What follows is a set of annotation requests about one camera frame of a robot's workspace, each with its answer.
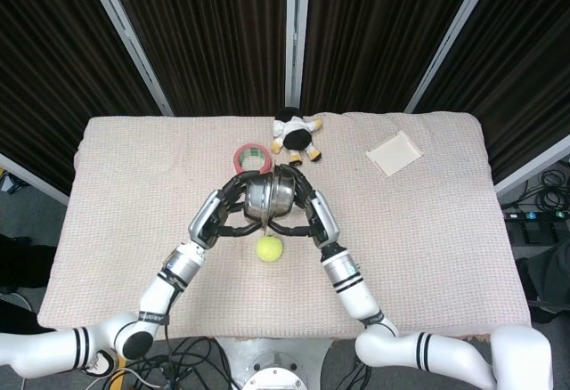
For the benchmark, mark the metal bowl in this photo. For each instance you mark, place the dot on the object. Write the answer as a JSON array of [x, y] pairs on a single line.
[[281, 198], [257, 205]]

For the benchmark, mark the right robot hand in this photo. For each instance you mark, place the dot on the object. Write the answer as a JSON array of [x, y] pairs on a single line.
[[311, 216]]

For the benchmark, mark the red tape roll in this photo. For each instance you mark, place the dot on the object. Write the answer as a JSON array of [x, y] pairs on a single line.
[[250, 157]]

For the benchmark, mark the white square tray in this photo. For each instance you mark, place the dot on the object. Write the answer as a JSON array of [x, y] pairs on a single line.
[[394, 154]]

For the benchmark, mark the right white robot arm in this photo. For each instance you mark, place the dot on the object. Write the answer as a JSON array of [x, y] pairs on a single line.
[[401, 319]]

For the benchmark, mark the yellow tennis ball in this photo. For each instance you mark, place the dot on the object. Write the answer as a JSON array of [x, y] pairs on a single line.
[[269, 248]]

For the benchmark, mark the beige woven tablecloth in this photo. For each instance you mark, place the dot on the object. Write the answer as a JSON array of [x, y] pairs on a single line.
[[401, 229]]

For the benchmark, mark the black white plush toy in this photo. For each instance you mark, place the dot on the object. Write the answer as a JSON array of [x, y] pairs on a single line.
[[295, 135]]

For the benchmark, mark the white sneaker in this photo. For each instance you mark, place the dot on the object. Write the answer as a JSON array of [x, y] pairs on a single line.
[[101, 363]]

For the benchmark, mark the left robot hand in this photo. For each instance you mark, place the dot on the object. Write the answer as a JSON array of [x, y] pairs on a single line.
[[222, 216]]

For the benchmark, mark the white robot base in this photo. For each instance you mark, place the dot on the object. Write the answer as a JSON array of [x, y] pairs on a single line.
[[275, 365]]

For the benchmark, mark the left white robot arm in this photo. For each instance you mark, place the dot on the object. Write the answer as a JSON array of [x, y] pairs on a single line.
[[111, 319]]

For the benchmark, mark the black power strip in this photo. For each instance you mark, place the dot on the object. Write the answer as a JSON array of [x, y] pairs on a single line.
[[534, 215]]

